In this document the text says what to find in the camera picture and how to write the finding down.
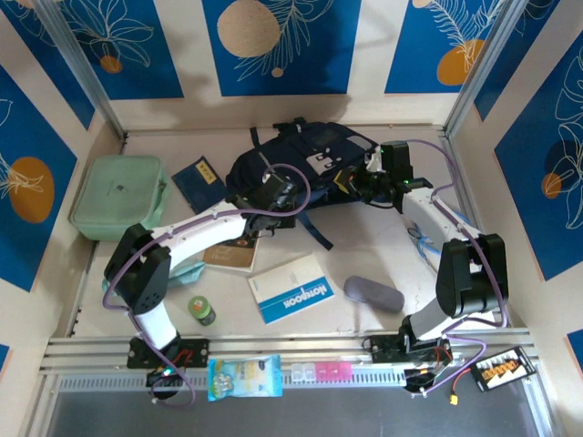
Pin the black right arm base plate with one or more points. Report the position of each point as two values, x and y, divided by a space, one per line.
382 348

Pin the mint green lunch box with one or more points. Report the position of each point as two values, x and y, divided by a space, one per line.
114 196

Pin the grey glasses case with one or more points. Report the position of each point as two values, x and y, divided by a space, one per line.
373 293

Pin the navy blue backpack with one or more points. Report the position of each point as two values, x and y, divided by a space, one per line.
291 150

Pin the small control board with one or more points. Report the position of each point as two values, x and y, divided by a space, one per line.
419 380
159 375

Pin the aluminium frame rail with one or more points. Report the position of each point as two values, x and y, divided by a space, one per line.
296 346

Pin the aluminium side rail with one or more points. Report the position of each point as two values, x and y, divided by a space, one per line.
448 148
81 296

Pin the mint green pouch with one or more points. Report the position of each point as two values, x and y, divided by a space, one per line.
187 273

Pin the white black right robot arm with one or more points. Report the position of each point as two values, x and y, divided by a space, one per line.
423 214

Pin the pink clear pill organizer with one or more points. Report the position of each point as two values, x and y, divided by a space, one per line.
323 371

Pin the brown cover notebook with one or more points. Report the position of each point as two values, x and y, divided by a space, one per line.
232 257

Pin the aluminium corner post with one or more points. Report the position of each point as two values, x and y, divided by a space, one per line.
82 68
483 64

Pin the blue snack packet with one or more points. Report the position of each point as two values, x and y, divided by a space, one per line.
246 378

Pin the green lidded jar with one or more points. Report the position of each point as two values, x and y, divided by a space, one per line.
202 309

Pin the black yellow power board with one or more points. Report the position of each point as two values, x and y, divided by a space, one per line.
501 368

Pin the blue white notebook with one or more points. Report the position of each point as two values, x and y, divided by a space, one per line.
291 291

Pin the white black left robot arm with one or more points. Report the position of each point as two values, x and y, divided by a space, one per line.
200 227

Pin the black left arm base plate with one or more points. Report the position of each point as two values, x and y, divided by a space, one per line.
196 352

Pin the blue floral wall poster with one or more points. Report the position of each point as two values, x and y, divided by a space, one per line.
64 77
546 205
517 50
36 155
146 68
319 54
419 45

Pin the navy book with gold label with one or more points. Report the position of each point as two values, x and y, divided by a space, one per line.
196 179

